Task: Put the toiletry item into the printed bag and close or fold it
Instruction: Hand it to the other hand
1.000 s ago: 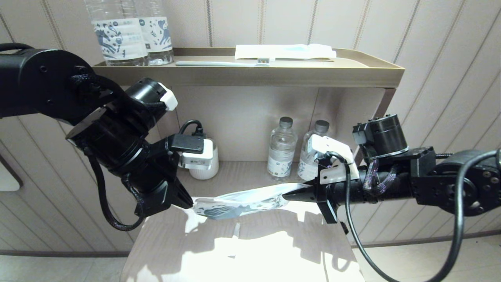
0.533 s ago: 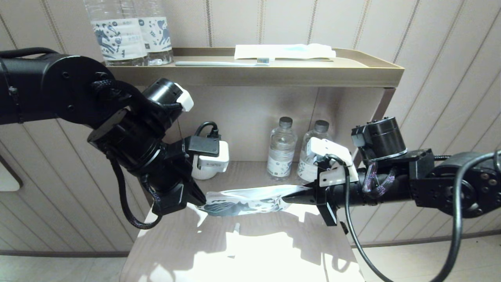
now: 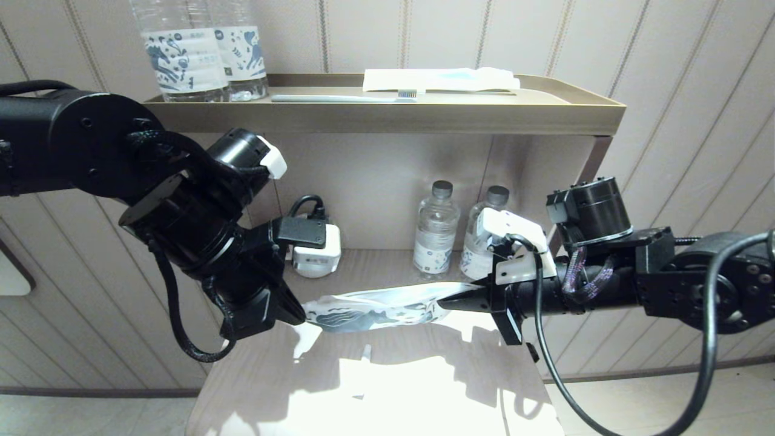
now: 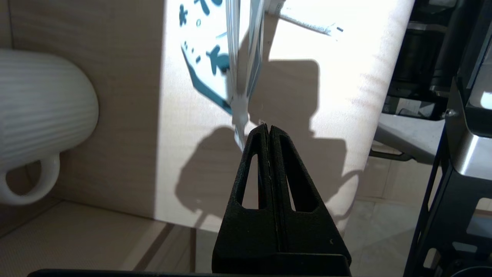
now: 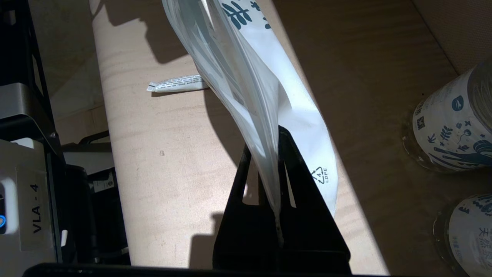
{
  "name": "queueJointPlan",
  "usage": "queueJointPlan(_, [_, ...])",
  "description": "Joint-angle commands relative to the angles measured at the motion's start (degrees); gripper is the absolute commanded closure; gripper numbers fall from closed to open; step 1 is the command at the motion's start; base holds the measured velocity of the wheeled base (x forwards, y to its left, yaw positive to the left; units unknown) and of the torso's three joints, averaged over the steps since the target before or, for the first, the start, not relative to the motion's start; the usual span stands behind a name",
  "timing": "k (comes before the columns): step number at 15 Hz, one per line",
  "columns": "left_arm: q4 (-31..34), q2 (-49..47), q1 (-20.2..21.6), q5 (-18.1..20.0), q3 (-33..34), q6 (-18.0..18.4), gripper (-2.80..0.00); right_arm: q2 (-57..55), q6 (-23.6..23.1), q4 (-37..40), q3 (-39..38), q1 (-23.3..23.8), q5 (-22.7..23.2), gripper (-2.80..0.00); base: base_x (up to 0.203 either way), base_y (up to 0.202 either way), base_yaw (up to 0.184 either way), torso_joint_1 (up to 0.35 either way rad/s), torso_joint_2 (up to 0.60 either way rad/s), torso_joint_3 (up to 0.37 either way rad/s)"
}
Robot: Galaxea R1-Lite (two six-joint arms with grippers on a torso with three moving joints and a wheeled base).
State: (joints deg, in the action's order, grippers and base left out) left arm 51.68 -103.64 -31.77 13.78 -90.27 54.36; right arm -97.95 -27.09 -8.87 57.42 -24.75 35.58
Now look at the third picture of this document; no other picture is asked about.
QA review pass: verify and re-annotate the black right camera cable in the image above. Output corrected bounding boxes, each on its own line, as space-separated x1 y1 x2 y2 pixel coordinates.
506 233 775 436

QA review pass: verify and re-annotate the light blue toothbrush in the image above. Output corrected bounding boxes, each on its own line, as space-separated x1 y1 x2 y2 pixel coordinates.
271 90 418 104

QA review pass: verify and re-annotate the large horse label water bottle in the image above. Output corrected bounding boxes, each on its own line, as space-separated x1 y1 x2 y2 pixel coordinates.
130 0 231 102
209 0 269 102

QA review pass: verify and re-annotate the small clear water bottle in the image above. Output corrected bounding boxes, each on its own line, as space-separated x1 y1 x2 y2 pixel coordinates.
413 181 460 279
460 186 515 280

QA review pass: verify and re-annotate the black camera cable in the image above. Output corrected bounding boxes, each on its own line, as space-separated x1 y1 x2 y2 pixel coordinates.
506 233 775 436
288 194 328 220

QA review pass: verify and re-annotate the braided arm cable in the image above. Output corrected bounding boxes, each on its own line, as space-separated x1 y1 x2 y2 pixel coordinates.
148 239 238 364
562 245 615 297

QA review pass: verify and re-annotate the white blue horse pouch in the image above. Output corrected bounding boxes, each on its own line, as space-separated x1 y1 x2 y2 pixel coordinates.
302 282 485 334

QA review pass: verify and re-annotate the black left camera cable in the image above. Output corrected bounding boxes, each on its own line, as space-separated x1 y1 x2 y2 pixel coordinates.
288 194 328 220

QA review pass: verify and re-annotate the braided left arm cable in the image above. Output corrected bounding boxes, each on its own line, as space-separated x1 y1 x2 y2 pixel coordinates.
148 239 238 364

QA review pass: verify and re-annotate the toothbrush in white wrapper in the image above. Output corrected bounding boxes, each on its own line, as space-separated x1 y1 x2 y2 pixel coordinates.
363 68 520 93

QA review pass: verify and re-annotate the braided right arm cable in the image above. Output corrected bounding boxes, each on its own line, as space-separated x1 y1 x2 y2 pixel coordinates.
562 245 615 297

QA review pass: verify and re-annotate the beige wooden shelf unit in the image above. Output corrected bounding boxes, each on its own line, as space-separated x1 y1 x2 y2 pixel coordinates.
145 74 627 436

